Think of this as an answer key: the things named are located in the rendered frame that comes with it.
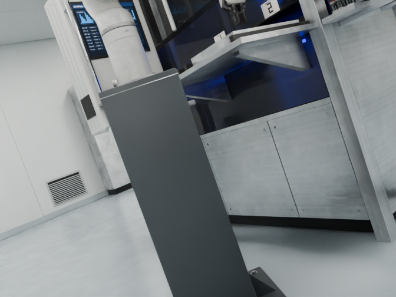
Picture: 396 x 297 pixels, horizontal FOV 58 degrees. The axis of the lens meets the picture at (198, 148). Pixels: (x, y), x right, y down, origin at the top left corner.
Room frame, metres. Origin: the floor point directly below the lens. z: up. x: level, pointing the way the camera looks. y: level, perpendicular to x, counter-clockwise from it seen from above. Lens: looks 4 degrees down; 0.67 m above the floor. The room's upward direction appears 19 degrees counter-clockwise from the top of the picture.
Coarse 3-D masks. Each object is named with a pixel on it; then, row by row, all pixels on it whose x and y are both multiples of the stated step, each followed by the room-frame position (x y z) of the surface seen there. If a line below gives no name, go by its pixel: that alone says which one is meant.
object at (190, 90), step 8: (208, 80) 1.76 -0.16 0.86; (216, 80) 1.79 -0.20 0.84; (224, 80) 1.81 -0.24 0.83; (184, 88) 1.68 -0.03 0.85; (192, 88) 1.70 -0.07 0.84; (200, 88) 1.72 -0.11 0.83; (208, 88) 1.75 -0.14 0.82; (216, 88) 1.78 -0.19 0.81; (224, 88) 1.80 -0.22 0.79; (192, 96) 1.70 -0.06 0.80; (200, 96) 1.72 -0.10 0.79; (208, 96) 1.74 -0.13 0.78; (216, 96) 1.77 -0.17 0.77; (224, 96) 1.79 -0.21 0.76
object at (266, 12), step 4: (268, 0) 1.47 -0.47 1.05; (272, 0) 1.46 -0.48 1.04; (276, 0) 1.44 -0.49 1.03; (264, 4) 1.50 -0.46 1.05; (272, 4) 1.46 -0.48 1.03; (276, 4) 1.45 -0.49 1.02; (264, 8) 1.50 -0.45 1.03; (272, 8) 1.47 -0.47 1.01; (276, 8) 1.45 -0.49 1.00; (264, 12) 1.51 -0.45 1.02; (268, 12) 1.49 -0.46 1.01; (272, 12) 1.47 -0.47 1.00; (264, 16) 1.51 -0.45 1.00; (268, 16) 1.50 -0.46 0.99
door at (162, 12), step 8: (160, 0) 2.08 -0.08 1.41; (168, 0) 2.03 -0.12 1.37; (176, 0) 1.97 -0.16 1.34; (184, 0) 1.91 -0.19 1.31; (192, 0) 1.86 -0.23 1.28; (200, 0) 1.81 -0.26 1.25; (208, 0) 1.77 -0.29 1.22; (160, 8) 2.11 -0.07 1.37; (176, 8) 1.99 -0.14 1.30; (184, 8) 1.93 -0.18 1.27; (192, 8) 1.88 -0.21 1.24; (200, 8) 1.83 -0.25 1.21; (176, 16) 2.01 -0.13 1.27; (184, 16) 1.95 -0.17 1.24; (168, 24) 2.09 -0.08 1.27; (168, 32) 2.11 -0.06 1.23
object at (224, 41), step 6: (276, 24) 1.28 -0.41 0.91; (282, 24) 1.30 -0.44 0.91; (240, 30) 1.18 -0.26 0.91; (246, 30) 1.20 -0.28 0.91; (252, 30) 1.21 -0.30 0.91; (228, 36) 1.18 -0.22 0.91; (216, 42) 1.24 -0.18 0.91; (222, 42) 1.22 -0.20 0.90; (228, 42) 1.19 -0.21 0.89; (210, 48) 1.27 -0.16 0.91; (216, 48) 1.25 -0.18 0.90; (198, 54) 1.34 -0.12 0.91; (204, 54) 1.31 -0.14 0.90; (210, 54) 1.28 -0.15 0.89; (192, 60) 1.37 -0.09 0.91; (198, 60) 1.34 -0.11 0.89
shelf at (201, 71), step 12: (312, 24) 1.31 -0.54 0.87; (252, 36) 1.14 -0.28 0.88; (264, 36) 1.17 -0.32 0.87; (276, 36) 1.20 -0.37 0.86; (288, 36) 1.29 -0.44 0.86; (300, 36) 1.39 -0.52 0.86; (228, 48) 1.16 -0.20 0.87; (240, 48) 1.19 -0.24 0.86; (204, 60) 1.27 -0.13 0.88; (216, 60) 1.26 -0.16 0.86; (228, 60) 1.36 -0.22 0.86; (240, 60) 1.48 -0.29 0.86; (192, 72) 1.35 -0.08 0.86; (204, 72) 1.47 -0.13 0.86; (216, 72) 1.61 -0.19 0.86; (228, 72) 1.78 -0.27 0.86
